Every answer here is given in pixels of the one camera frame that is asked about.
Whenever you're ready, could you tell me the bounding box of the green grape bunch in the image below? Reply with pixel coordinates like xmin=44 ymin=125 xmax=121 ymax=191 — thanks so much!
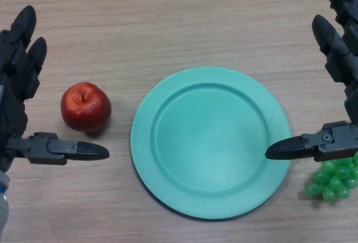
xmin=304 ymin=153 xmax=358 ymax=204

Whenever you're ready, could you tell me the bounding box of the red apple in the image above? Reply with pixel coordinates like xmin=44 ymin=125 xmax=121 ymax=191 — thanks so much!
xmin=60 ymin=82 xmax=112 ymax=134

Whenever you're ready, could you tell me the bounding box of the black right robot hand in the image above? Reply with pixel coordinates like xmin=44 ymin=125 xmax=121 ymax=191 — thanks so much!
xmin=265 ymin=0 xmax=358 ymax=163

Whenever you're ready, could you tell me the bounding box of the green round plate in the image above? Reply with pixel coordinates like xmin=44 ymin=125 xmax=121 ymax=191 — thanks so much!
xmin=130 ymin=66 xmax=293 ymax=221

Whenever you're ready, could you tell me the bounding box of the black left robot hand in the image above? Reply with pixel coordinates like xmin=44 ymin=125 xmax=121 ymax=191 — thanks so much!
xmin=0 ymin=4 xmax=110 ymax=171

